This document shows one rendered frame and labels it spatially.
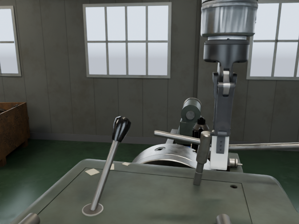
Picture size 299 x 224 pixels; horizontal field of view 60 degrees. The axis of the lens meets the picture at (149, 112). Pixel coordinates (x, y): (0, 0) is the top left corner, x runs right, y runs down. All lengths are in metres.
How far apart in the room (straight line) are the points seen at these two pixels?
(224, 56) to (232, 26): 0.05
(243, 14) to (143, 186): 0.36
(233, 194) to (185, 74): 3.57
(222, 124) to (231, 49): 0.12
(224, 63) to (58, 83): 4.20
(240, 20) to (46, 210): 0.44
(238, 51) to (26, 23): 4.44
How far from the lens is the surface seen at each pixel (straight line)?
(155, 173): 0.59
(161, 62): 4.03
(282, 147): 0.52
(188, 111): 1.82
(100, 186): 0.47
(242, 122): 4.28
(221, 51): 0.44
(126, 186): 0.55
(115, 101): 4.26
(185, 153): 0.76
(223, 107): 0.44
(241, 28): 0.44
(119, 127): 0.47
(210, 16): 0.45
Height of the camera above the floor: 1.52
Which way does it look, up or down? 13 degrees down
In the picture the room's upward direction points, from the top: straight up
